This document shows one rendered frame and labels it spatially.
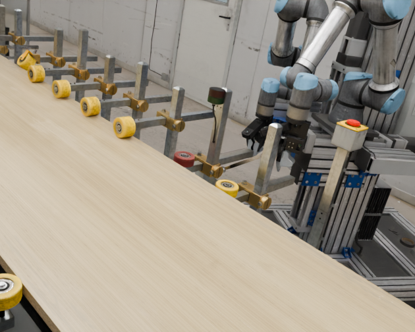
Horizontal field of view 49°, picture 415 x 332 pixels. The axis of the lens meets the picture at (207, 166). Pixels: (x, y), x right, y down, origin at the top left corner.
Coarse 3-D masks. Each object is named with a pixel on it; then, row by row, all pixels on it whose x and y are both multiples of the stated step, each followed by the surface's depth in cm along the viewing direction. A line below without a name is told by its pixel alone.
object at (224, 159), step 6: (240, 150) 198; (246, 150) 199; (252, 150) 201; (222, 156) 188; (228, 156) 190; (234, 156) 192; (240, 156) 195; (246, 156) 198; (252, 156) 202; (198, 162) 179; (222, 162) 187; (228, 162) 190; (186, 168) 172; (192, 168) 175; (198, 168) 178
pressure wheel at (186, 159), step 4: (176, 152) 172; (180, 152) 173; (184, 152) 173; (188, 152) 174; (176, 156) 169; (180, 156) 169; (184, 156) 170; (188, 156) 171; (192, 156) 171; (176, 160) 169; (180, 160) 168; (184, 160) 168; (188, 160) 168; (192, 160) 169; (180, 164) 168; (184, 164) 168; (188, 164) 169; (192, 164) 170
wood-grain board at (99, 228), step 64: (0, 64) 241; (0, 128) 165; (64, 128) 176; (0, 192) 126; (64, 192) 132; (128, 192) 139; (192, 192) 146; (0, 256) 102; (64, 256) 106; (128, 256) 110; (192, 256) 114; (256, 256) 119; (320, 256) 125; (64, 320) 88; (128, 320) 91; (192, 320) 94; (256, 320) 97; (320, 320) 101; (384, 320) 105
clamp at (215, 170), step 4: (196, 156) 181; (200, 156) 182; (204, 156) 183; (196, 160) 181; (200, 160) 179; (204, 160) 179; (204, 164) 178; (208, 164) 176; (216, 164) 177; (220, 164) 178; (204, 168) 178; (208, 168) 177; (212, 168) 176; (216, 168) 175; (220, 168) 176; (204, 172) 179; (208, 172) 177; (212, 172) 175; (216, 172) 175; (220, 172) 177; (208, 176) 177; (212, 176) 177; (216, 176) 176; (220, 176) 178
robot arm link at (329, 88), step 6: (318, 78) 159; (324, 84) 155; (330, 84) 157; (336, 84) 159; (324, 90) 154; (330, 90) 156; (336, 90) 159; (324, 96) 156; (330, 96) 158; (336, 96) 161
